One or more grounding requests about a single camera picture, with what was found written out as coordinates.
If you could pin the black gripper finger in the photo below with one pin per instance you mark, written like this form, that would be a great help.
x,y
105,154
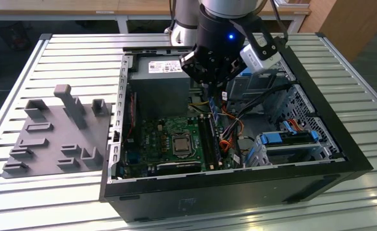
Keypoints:
x,y
232,69
194,65

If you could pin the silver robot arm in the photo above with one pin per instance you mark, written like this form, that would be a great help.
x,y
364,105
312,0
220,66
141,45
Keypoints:
x,y
229,7

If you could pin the blue drive bay latch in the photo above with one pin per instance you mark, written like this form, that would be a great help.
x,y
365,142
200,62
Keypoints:
x,y
246,72

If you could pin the grey power supply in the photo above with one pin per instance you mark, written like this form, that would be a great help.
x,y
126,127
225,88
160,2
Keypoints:
x,y
156,96

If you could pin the round black speaker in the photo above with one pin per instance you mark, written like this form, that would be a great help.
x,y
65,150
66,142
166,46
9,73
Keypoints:
x,y
246,144

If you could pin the blue disk carrier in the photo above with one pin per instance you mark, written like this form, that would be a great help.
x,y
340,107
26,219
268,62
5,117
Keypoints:
x,y
272,139

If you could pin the green motherboard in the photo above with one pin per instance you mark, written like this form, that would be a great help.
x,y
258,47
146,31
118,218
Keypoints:
x,y
149,134

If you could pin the silver CPU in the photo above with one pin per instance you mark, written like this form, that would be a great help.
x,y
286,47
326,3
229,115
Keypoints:
x,y
181,146

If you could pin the wooden cabinet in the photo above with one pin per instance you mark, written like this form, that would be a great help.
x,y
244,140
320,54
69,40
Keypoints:
x,y
352,24

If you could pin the black graphics card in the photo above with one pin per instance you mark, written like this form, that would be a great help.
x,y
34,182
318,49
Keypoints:
x,y
178,166

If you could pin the black PC case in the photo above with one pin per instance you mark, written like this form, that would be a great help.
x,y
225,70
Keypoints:
x,y
208,192

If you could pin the grey parts rack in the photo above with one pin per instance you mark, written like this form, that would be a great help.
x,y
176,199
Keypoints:
x,y
53,144

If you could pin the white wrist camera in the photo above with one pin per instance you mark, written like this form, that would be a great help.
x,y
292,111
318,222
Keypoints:
x,y
256,60

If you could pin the white desk frame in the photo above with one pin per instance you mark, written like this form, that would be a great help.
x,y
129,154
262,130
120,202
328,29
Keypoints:
x,y
78,13

